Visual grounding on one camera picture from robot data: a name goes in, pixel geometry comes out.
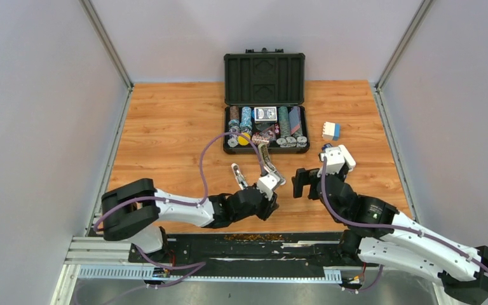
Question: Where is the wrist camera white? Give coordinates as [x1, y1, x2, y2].
[257, 173, 280, 200]
[319, 146, 345, 175]

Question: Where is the yellow dealer chip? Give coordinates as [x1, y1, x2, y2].
[238, 133, 250, 146]

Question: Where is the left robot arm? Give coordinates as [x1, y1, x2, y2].
[94, 174, 284, 262]

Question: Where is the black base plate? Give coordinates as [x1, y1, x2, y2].
[149, 232, 363, 278]

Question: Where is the black poker chip case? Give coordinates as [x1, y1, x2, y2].
[222, 49, 311, 154]

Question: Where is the grey green white stapler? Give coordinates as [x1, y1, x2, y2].
[231, 144, 286, 190]

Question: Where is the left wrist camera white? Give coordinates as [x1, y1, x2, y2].
[257, 173, 280, 200]

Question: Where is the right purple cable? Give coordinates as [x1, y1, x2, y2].
[320, 153, 488, 298]

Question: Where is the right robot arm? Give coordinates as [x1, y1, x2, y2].
[292, 161, 488, 304]

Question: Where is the purple cable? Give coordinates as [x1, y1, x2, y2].
[93, 132, 270, 291]
[320, 153, 488, 298]

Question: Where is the blue playing card deck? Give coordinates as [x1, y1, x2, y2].
[254, 107, 278, 123]

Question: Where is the white blue toy block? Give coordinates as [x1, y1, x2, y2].
[322, 121, 341, 141]

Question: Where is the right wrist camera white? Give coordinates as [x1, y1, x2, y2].
[319, 146, 345, 175]

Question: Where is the blue stapler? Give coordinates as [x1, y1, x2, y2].
[322, 143, 333, 152]

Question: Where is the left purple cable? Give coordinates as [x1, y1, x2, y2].
[93, 132, 270, 291]

